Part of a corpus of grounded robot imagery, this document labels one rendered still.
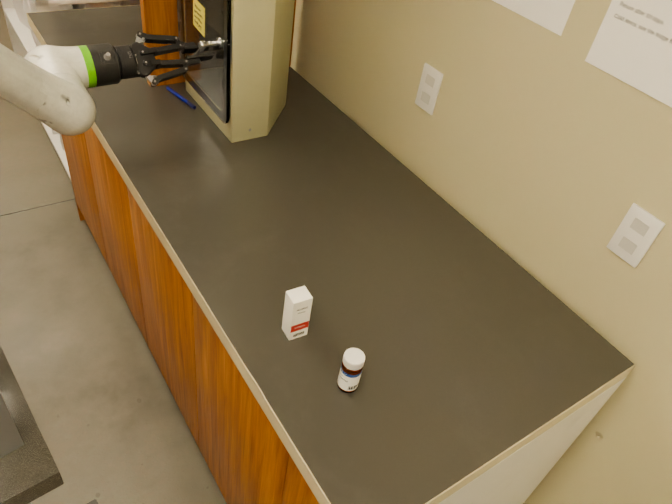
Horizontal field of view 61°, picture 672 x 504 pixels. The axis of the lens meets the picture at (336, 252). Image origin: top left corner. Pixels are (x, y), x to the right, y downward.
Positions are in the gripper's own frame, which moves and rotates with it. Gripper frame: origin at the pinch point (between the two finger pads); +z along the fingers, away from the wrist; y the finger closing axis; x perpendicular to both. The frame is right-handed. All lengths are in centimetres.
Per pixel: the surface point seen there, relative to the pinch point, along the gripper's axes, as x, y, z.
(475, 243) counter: -34, -65, 41
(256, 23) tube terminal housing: -13.5, 0.6, 11.4
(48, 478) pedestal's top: -42, -73, -59
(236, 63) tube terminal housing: -6.9, -6.0, 6.3
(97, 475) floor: 58, -106, -51
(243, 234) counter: -16, -47, -9
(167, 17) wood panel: 21.1, 18.4, 2.8
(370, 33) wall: -7.6, -3.0, 48.5
